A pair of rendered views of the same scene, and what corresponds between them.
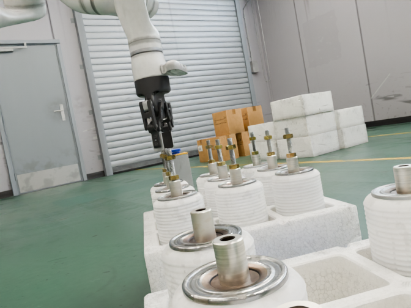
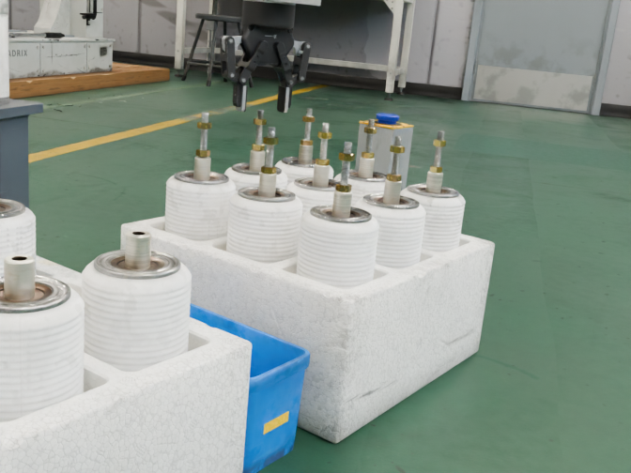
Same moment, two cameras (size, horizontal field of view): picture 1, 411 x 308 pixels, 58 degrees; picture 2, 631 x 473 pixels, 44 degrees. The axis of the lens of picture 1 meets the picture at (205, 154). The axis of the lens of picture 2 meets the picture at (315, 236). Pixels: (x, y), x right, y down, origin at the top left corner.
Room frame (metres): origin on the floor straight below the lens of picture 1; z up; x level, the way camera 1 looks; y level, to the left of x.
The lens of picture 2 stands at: (0.06, -0.79, 0.47)
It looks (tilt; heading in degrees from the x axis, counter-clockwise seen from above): 16 degrees down; 45
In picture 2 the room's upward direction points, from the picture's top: 5 degrees clockwise
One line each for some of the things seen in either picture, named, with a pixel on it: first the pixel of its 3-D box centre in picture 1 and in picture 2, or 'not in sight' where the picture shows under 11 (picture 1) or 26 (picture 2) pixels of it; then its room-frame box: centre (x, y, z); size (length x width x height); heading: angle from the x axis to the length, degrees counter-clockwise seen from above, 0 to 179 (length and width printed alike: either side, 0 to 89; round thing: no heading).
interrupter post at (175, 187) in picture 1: (175, 189); (202, 169); (0.69, 0.07, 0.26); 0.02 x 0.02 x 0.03
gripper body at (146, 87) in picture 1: (155, 98); (267, 32); (0.80, 0.09, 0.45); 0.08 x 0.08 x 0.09
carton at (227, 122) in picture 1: (228, 122); not in sight; (4.66, -0.35, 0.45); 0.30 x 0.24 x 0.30; 34
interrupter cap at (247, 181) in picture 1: (236, 183); (267, 195); (0.71, -0.05, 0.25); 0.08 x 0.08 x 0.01
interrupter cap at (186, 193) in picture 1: (177, 195); (201, 177); (0.69, 0.07, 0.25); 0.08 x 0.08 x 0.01
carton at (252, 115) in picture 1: (249, 119); not in sight; (4.87, -0.65, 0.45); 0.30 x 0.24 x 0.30; 30
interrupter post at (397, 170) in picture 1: (405, 179); (138, 251); (0.41, -0.22, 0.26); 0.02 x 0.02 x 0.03
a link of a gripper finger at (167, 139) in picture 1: (167, 140); (283, 99); (0.84, 0.08, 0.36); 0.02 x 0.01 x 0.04; 77
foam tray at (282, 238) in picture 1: (236, 247); (310, 291); (0.82, -0.03, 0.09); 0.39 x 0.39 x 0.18; 9
